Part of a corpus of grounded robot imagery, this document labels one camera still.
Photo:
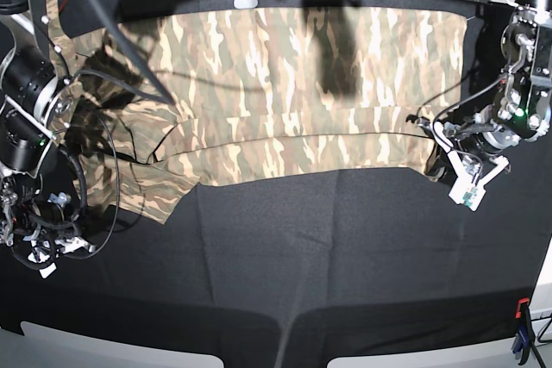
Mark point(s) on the red blue clamp front right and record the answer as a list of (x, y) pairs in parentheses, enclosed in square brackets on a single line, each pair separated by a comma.
[(525, 335)]

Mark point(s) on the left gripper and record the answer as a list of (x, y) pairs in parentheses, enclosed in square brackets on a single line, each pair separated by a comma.
[(462, 157)]

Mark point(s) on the black table cloth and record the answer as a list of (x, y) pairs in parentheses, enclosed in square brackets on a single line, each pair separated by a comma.
[(295, 272)]

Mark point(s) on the camouflage t-shirt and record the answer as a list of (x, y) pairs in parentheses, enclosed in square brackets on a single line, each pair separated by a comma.
[(256, 94)]

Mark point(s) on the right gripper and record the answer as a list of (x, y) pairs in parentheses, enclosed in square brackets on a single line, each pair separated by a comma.
[(52, 230)]

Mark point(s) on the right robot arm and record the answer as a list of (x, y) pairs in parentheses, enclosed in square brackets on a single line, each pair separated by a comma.
[(43, 188)]

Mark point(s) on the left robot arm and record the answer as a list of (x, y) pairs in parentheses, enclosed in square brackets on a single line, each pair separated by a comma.
[(519, 100)]

